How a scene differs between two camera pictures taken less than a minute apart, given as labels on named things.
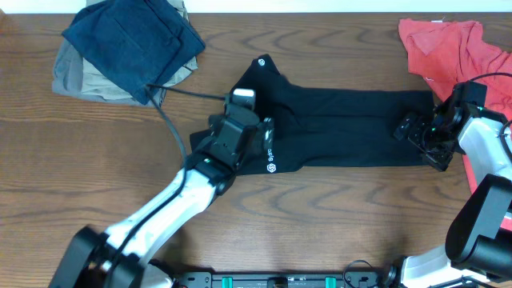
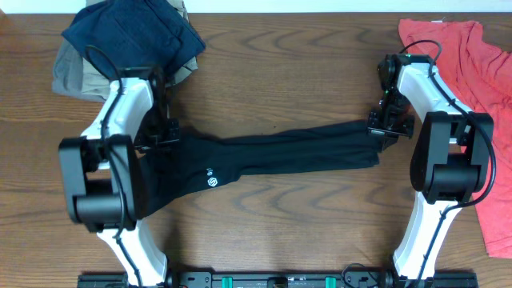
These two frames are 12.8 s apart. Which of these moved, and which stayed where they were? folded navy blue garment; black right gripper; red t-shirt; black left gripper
Moved: black left gripper; black right gripper
Stayed: red t-shirt; folded navy blue garment
